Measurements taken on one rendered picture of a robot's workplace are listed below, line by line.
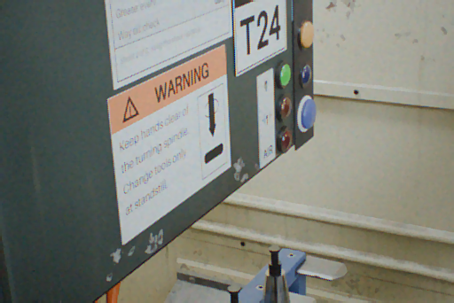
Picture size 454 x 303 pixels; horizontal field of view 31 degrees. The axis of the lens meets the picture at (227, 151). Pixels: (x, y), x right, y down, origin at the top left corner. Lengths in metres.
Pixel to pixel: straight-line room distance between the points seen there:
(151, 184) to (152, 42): 0.10
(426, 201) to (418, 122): 0.16
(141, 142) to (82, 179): 0.06
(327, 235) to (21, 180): 1.29
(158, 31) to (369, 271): 1.21
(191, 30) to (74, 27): 0.13
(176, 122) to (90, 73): 0.11
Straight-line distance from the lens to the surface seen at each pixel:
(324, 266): 1.25
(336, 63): 1.57
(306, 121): 0.80
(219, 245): 1.86
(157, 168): 0.59
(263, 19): 0.71
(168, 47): 0.58
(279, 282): 1.07
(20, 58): 0.47
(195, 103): 0.62
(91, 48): 0.51
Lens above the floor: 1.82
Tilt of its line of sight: 21 degrees down
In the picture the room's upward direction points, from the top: 3 degrees counter-clockwise
